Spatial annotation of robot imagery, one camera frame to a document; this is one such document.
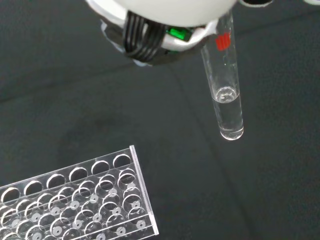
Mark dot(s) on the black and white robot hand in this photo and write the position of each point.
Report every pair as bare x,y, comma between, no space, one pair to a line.
160,15

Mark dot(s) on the clear plastic test tube rack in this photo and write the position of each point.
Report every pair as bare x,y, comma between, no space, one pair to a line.
75,200

